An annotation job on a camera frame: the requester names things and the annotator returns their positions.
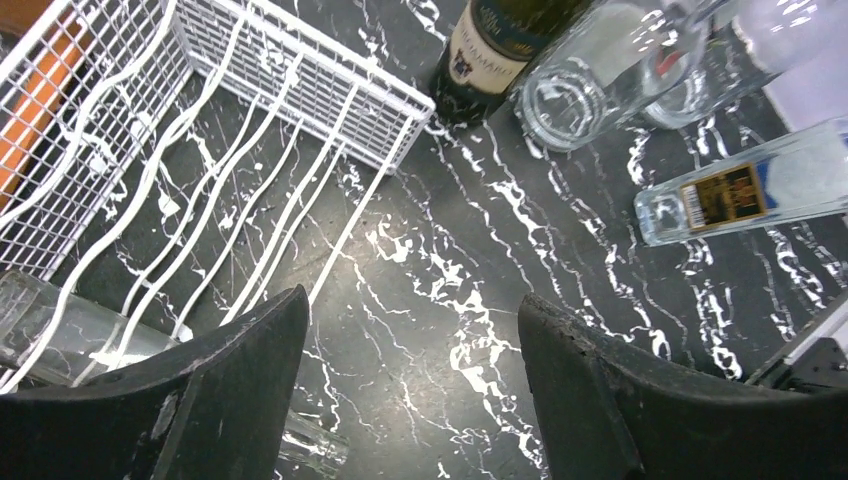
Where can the large clear bottle white cap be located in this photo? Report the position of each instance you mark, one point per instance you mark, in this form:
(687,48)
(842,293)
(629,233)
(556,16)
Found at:
(751,44)

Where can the small clear glass bottle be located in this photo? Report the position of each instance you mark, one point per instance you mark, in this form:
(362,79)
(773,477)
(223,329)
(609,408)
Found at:
(87,341)

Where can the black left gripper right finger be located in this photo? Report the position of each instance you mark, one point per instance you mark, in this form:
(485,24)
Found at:
(610,410)

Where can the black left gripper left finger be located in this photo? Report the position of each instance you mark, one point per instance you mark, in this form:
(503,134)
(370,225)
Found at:
(212,408)

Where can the round clear bottle white cap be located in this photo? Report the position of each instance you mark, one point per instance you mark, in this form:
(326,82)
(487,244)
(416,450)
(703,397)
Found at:
(617,60)

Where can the clear square bottle gold cap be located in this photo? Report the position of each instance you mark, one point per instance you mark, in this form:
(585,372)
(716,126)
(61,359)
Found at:
(798,176)

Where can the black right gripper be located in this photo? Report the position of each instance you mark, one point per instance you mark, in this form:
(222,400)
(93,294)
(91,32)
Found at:
(815,360)

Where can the white wire wine rack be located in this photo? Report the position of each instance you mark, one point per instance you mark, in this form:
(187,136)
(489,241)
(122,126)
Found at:
(215,148)

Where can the dark green tall wine bottle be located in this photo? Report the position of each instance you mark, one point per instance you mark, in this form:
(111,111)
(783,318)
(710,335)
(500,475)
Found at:
(491,44)

